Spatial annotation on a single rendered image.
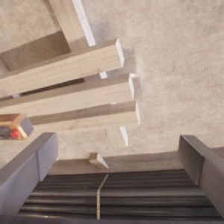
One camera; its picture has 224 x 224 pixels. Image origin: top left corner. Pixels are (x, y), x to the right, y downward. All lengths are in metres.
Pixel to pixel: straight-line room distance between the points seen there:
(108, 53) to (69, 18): 0.24
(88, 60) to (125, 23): 0.27
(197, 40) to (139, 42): 0.28
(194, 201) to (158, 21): 1.12
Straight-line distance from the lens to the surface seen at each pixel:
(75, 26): 0.81
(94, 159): 1.42
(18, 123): 0.47
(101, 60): 0.71
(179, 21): 0.88
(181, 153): 0.17
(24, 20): 1.03
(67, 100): 0.86
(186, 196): 1.34
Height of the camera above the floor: 0.85
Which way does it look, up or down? 51 degrees down
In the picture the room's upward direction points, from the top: 168 degrees counter-clockwise
